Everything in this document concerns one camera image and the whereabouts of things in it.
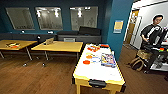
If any light wooden door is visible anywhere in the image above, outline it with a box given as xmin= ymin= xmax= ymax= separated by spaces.
xmin=125 ymin=9 xmax=140 ymax=46

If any colourful flat board game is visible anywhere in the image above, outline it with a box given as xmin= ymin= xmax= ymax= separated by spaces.
xmin=4 ymin=42 xmax=21 ymax=50

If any cardboard box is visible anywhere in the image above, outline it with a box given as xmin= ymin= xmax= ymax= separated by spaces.
xmin=136 ymin=49 xmax=153 ymax=61

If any grey sofa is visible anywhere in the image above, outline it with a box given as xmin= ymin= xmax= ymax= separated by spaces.
xmin=56 ymin=26 xmax=103 ymax=45

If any brown backpack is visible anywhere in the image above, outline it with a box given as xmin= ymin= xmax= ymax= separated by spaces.
xmin=128 ymin=56 xmax=148 ymax=72

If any interior glass window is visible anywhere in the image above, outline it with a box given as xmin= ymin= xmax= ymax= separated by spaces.
xmin=69 ymin=5 xmax=100 ymax=33
xmin=4 ymin=7 xmax=36 ymax=31
xmin=34 ymin=6 xmax=64 ymax=32

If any beige framed wall sign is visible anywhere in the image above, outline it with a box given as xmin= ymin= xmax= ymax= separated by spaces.
xmin=112 ymin=19 xmax=125 ymax=35

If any small tan box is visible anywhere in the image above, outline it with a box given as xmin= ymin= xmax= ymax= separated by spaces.
xmin=43 ymin=37 xmax=56 ymax=46

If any black wheeled cart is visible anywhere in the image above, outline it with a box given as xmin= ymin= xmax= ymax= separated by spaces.
xmin=146 ymin=28 xmax=168 ymax=73

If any yellow white gaming table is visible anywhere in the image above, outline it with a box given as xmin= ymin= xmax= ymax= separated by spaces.
xmin=72 ymin=43 xmax=127 ymax=94

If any long yellow table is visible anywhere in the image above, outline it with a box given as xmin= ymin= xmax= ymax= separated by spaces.
xmin=30 ymin=40 xmax=84 ymax=63
xmin=0 ymin=39 xmax=39 ymax=61

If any man in black shirt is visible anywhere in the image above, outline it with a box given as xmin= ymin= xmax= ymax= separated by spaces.
xmin=139 ymin=13 xmax=168 ymax=52

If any white rectangular panel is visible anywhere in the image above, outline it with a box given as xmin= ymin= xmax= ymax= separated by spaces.
xmin=63 ymin=37 xmax=77 ymax=43

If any white wall outlet strip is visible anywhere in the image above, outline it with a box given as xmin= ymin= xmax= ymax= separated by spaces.
xmin=46 ymin=30 xmax=55 ymax=35

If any colourful patterned flat box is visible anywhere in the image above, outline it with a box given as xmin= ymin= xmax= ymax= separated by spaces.
xmin=99 ymin=52 xmax=118 ymax=69

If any blue rimmed white bowl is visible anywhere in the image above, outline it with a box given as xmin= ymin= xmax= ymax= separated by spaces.
xmin=89 ymin=56 xmax=101 ymax=65

